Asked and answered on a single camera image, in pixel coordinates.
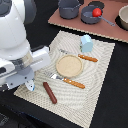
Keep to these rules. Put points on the red toy tomato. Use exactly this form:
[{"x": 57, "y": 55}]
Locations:
[{"x": 96, "y": 12}]

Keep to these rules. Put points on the orange handled toy knife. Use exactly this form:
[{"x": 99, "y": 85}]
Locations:
[{"x": 80, "y": 55}]

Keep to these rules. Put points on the white toy fish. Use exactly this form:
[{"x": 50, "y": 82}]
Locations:
[{"x": 30, "y": 85}]

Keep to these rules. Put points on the orange handled toy fork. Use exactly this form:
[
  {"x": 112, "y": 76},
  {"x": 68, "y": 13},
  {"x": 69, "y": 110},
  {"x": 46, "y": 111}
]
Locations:
[{"x": 55, "y": 76}]

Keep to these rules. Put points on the beige woven placemat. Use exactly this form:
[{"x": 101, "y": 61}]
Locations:
[{"x": 75, "y": 107}]

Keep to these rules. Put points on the black burner disc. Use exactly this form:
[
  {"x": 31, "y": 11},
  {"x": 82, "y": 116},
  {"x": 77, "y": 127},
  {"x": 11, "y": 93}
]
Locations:
[{"x": 97, "y": 3}]

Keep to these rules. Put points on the beige bowl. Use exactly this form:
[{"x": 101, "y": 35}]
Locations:
[{"x": 123, "y": 14}]

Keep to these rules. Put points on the grey toy pot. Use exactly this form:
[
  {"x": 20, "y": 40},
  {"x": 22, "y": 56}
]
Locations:
[{"x": 69, "y": 9}]

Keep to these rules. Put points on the pink wooden board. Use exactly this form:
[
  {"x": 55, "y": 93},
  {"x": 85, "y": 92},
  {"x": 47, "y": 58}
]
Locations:
[{"x": 103, "y": 29}]

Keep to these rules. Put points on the light blue toy carton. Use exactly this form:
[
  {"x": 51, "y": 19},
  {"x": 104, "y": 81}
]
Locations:
[{"x": 86, "y": 44}]

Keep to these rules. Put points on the brown toy sausage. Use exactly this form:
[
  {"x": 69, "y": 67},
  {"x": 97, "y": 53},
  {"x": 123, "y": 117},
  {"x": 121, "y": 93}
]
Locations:
[{"x": 50, "y": 93}]

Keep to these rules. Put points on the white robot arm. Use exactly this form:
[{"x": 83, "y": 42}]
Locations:
[{"x": 14, "y": 14}]

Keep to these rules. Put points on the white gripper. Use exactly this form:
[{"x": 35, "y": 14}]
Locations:
[{"x": 15, "y": 73}]

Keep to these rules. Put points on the grey toy frying pan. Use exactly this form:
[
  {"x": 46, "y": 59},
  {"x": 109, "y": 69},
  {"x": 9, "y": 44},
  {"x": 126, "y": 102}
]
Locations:
[{"x": 86, "y": 16}]

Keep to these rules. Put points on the round wooden plate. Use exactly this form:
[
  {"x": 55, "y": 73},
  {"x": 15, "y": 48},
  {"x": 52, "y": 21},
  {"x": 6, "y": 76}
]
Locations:
[{"x": 69, "y": 66}]

